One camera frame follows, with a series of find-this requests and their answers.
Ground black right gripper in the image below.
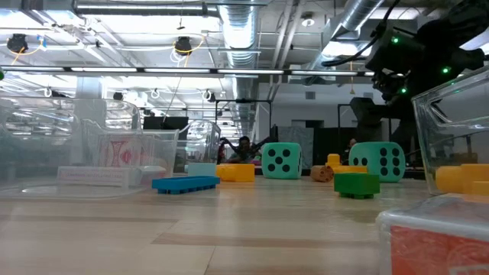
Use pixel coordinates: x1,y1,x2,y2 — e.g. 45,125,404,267
348,70,454,144

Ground teal foam die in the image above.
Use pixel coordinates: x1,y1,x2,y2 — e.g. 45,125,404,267
348,141,406,183
261,142,303,180

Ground yellow toy building block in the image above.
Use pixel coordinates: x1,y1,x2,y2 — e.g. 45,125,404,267
215,163,256,183
334,165,368,175

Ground brown wooden cylinder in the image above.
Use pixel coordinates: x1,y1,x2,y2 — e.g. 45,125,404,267
309,164,335,183

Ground large yellow building block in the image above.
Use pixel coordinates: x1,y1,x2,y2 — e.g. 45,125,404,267
460,163,489,196

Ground red and white card deck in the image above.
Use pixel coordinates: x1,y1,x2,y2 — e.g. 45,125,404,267
95,133,156,169

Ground pink playing card deck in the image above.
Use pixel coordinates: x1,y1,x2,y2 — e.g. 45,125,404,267
57,165,133,188

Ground person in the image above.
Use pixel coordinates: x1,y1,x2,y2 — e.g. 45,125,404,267
219,135,276,164
342,137,358,165

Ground bright ceiling light panel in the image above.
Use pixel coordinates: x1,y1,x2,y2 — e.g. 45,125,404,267
322,40,383,58

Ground small dark green brick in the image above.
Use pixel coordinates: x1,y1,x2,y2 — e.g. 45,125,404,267
333,172,381,200

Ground orange playing card deck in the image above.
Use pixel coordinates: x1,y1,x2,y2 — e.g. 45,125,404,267
376,194,489,275

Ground pale teal small block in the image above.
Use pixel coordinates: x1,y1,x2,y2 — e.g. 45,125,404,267
186,163,218,177

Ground blue flat studded plate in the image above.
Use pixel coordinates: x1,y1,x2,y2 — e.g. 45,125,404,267
151,175,222,195

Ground black monitor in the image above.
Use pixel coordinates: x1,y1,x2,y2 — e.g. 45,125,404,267
143,116,189,131

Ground narrow clear plastic bin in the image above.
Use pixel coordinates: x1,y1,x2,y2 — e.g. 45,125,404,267
0,96,180,200

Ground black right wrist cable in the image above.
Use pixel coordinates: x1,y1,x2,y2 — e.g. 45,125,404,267
320,0,402,68

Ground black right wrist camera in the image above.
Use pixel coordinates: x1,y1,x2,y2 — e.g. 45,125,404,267
365,23,426,76

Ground narrow silver spiral duct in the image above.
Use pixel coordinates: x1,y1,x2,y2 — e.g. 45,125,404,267
305,0,387,72

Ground ceiling light rail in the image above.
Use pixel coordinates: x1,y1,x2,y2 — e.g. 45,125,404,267
0,65,377,80

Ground large silver round duct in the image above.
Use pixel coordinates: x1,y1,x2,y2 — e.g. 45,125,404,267
217,0,264,142

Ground black ceiling cable reel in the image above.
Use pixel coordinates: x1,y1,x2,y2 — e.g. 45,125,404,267
6,33,30,53
173,36,194,57

